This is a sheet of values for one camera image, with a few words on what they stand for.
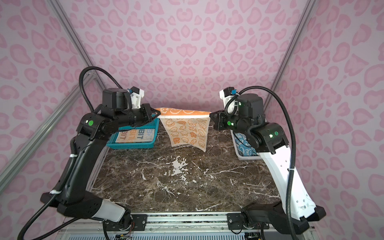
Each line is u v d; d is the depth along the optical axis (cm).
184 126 84
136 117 52
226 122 50
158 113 63
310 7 69
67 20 73
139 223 73
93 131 40
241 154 90
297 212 35
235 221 74
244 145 95
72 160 39
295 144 39
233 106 50
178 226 73
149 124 58
